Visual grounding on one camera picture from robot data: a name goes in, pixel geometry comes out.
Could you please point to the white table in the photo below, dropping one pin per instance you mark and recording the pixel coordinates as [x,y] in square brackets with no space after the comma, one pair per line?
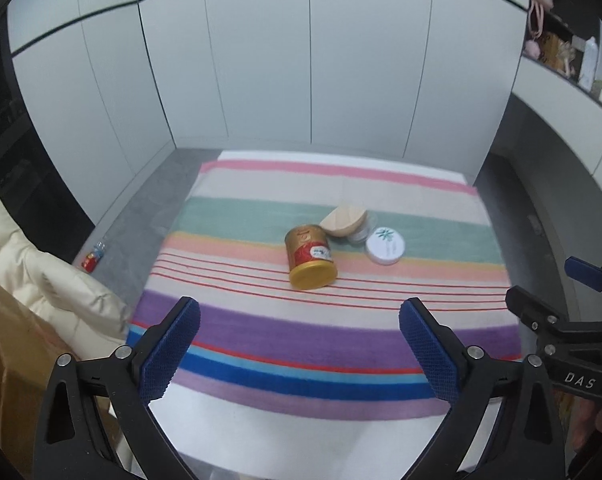
[291,440]

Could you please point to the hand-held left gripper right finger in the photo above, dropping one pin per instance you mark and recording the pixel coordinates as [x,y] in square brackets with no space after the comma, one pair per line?
[428,350]

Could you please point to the small red label bottle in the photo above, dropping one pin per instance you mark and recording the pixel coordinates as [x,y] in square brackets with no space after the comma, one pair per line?
[92,258]

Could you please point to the cream padded chair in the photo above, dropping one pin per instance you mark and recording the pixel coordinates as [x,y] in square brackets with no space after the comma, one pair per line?
[31,270]

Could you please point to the small clear glass jar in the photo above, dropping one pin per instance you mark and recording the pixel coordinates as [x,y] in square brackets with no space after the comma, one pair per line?
[359,235]

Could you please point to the beige makeup sponge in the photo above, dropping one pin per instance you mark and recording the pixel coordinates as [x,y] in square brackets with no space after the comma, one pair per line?
[341,220]

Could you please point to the person's right hand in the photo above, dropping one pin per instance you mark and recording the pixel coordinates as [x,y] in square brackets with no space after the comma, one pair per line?
[601,425]

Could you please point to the pink plush toy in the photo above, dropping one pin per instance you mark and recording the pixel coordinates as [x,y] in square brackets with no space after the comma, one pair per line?
[537,10]

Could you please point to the striped colourful cloth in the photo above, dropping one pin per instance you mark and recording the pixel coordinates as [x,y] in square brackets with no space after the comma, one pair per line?
[281,325]

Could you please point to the beige doll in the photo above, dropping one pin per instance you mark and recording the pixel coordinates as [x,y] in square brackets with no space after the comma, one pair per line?
[567,57]

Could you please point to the white round jar green print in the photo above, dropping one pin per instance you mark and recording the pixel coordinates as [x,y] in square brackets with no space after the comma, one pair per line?
[385,245]

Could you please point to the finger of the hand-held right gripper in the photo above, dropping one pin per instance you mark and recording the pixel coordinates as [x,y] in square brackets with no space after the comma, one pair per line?
[586,271]
[536,307]

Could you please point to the red jar with yellow lid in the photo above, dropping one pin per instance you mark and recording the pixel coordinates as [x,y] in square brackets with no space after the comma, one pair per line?
[308,255]

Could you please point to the brown cardboard box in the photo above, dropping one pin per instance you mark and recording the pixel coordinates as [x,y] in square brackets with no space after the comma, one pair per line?
[16,340]

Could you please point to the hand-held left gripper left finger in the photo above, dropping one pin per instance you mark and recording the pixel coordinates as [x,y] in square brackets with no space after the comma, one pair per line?
[173,350]

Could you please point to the tall white bottle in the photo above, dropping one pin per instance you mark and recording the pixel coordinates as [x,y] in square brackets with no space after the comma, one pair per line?
[588,62]

